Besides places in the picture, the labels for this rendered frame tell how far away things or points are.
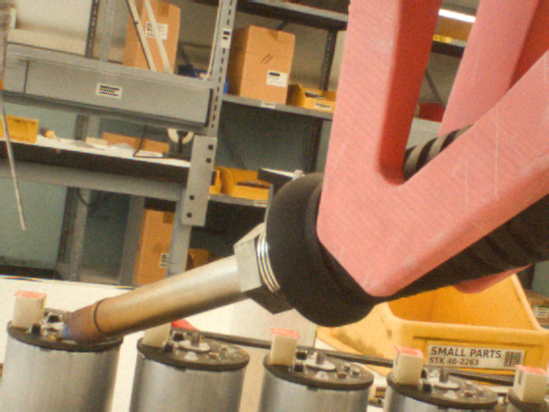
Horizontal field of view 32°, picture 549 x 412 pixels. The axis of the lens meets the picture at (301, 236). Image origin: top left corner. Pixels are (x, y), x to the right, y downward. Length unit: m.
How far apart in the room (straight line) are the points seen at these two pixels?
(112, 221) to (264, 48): 1.10
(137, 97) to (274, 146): 2.41
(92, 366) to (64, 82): 2.24
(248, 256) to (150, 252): 4.11
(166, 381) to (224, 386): 0.01
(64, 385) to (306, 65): 4.69
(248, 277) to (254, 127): 4.63
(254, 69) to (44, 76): 2.03
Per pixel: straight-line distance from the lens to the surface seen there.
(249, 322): 0.36
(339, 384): 0.20
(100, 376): 0.21
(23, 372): 0.21
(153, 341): 0.21
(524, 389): 0.22
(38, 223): 4.61
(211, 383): 0.20
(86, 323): 0.19
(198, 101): 2.50
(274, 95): 4.37
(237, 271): 0.16
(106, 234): 4.66
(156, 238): 4.26
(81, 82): 2.45
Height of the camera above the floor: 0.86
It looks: 6 degrees down
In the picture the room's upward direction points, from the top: 9 degrees clockwise
